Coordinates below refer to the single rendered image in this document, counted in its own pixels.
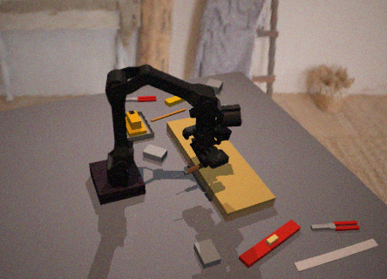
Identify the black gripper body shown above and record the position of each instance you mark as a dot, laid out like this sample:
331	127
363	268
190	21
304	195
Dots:
206	142

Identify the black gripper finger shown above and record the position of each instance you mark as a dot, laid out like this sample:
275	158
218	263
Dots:
197	151
203	160

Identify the tan floor panel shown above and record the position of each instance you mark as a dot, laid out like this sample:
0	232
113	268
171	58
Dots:
235	188

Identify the beige flat strip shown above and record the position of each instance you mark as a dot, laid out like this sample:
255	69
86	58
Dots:
335	255

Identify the red long flat bar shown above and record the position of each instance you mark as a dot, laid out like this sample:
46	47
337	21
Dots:
269	243

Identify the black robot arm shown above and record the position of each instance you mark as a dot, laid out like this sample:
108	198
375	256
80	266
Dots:
206	107

